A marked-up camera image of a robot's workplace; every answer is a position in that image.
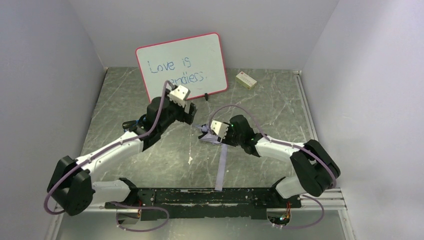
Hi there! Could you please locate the red framed whiteboard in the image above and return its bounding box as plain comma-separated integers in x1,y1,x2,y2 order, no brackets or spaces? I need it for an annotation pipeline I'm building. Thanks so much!
135,32,229,100

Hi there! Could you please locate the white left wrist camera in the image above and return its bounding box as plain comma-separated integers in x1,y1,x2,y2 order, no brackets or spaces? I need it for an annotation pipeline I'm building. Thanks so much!
169,85,191,108

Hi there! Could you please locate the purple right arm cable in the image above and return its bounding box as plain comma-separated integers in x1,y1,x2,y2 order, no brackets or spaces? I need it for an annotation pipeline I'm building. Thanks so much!
206,104,338,230

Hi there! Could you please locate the white and black folding umbrella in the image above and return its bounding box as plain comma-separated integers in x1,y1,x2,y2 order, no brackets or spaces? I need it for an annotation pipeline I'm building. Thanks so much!
194,124,228,192

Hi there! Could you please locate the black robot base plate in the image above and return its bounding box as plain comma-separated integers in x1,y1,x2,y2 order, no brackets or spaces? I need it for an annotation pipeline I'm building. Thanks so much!
120,187,301,221

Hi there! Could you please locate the blue and black stapler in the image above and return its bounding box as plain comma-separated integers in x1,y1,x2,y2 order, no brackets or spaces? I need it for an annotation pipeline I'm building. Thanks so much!
122,120,146,135

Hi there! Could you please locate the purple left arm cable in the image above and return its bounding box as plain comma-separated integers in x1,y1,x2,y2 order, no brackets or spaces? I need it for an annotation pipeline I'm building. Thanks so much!
43,80,176,233

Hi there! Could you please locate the small cream cardboard box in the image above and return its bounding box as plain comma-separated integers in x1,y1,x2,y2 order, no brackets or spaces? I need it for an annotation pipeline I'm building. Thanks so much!
235,71,257,90

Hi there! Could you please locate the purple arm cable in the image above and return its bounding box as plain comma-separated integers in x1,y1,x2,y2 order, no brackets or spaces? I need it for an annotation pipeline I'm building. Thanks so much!
43,80,176,233
206,104,338,230

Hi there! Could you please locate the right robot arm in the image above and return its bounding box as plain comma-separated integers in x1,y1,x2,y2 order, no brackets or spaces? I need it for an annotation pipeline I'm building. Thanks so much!
223,114,341,199

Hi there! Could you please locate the aluminium frame rail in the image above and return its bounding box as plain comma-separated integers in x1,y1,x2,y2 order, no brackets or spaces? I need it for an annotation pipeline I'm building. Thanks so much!
58,73,346,229

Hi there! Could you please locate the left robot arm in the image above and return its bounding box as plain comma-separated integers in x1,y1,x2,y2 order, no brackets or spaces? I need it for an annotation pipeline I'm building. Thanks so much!
44,97,197,216

